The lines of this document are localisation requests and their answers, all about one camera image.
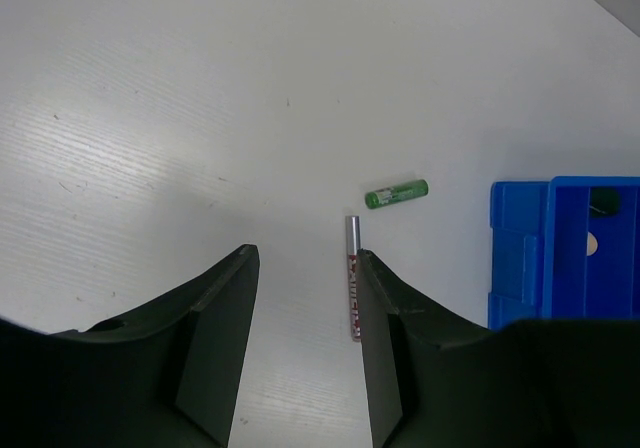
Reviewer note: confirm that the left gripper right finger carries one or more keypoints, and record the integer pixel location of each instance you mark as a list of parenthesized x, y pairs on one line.
[(436, 379)]

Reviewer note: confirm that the beige makeup sponge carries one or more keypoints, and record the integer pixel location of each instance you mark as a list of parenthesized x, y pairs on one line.
[(592, 244)]

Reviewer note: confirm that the red lip gloss tube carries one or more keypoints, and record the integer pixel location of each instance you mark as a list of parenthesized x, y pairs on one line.
[(353, 245)]

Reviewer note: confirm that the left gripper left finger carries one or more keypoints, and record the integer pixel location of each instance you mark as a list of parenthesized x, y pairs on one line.
[(165, 374)]

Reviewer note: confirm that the blue plastic divided bin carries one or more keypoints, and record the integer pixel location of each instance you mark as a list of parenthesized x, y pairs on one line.
[(540, 268)]

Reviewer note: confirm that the green round compact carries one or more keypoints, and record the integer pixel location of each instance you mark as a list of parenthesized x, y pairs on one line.
[(604, 202)]

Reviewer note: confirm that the green clear lipstick tube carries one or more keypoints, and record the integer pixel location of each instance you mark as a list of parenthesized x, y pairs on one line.
[(382, 195)]

